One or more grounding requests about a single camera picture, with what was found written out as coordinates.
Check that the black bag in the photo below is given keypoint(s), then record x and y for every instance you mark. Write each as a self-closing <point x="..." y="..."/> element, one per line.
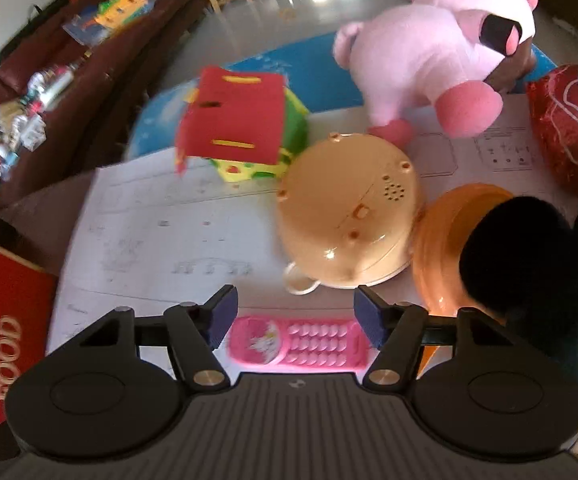
<point x="34" y="25"/>

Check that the orange plastic cup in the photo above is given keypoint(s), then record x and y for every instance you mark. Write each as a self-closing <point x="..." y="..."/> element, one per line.
<point x="439" y="240"/>

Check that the brown leather sofa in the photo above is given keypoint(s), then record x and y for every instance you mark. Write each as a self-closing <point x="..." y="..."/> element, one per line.
<point x="94" y="90"/>

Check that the black mouse plush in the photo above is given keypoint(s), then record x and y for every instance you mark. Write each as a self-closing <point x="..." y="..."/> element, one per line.
<point x="519" y="270"/>

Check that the pile of shiny packets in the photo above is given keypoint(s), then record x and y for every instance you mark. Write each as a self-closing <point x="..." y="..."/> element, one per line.
<point x="29" y="115"/>

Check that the red roof toy house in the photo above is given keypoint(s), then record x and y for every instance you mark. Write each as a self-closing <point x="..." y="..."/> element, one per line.
<point x="234" y="110"/>

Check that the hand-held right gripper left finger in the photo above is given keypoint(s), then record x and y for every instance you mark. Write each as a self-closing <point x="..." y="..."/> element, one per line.
<point x="221" y="317"/>

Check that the beige round plastic toy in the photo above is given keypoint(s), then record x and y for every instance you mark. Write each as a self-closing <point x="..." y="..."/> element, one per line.
<point x="344" y="210"/>

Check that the blue picture book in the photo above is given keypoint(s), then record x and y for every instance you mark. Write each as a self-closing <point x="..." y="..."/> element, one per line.
<point x="86" y="27"/>

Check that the pink toy phone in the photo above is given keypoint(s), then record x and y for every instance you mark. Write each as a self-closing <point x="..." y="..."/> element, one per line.
<point x="294" y="345"/>

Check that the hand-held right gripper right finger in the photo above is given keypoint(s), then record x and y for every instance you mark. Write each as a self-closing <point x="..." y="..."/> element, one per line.
<point x="369" y="317"/>

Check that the red cardboard box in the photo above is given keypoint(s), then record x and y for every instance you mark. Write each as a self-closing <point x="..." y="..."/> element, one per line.
<point x="4" y="320"/>

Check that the pink pig plush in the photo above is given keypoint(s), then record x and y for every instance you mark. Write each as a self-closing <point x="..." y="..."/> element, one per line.
<point x="409" y="50"/>

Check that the red foil balloon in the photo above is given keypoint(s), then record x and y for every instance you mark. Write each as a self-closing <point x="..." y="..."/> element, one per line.
<point x="569" y="125"/>

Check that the white printed paper sheet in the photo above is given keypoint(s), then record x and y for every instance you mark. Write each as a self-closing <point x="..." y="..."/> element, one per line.
<point x="169" y="225"/>

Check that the colourful toy block building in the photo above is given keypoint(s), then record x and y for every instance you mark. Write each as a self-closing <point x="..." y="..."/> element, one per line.
<point x="124" y="7"/>

